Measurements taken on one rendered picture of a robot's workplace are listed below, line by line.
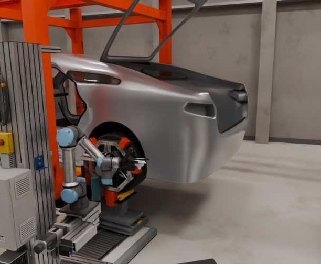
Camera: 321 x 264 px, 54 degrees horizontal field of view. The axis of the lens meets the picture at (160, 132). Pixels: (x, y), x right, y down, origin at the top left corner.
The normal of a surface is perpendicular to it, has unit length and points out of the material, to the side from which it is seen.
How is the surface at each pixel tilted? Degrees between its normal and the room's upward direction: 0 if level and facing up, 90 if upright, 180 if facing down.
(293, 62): 90
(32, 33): 90
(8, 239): 90
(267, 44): 90
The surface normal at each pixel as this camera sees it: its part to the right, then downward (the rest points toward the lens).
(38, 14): 0.89, 0.08
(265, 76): -0.34, 0.19
